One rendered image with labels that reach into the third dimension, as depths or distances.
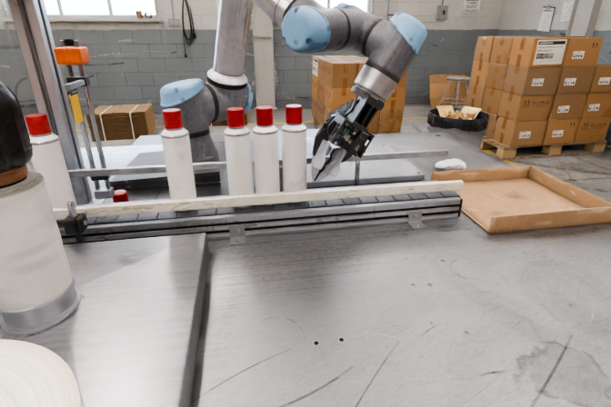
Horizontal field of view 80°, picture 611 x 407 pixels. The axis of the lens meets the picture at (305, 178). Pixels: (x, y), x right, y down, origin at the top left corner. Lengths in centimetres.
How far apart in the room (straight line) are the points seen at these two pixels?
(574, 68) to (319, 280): 389
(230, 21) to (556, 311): 92
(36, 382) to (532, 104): 406
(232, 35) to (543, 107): 355
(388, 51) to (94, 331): 63
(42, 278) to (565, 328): 70
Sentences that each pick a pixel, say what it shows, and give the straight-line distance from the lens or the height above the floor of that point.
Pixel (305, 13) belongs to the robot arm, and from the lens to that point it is 65.
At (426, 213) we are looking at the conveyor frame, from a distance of 86.
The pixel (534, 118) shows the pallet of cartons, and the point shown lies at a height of 42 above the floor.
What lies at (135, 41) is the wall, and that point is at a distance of 627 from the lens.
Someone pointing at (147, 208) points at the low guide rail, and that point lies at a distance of 77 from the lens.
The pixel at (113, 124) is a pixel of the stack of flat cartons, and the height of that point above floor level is 19.
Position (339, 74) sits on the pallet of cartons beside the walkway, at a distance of 391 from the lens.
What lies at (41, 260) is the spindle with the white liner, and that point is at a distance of 55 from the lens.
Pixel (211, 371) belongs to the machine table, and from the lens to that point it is 53.
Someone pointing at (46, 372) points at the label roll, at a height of 102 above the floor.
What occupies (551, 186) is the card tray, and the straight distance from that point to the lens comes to 116.
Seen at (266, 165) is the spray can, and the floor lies 97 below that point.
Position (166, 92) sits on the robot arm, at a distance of 104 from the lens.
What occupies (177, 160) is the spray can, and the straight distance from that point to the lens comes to 75.
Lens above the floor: 123
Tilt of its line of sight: 22 degrees down
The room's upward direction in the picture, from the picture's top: straight up
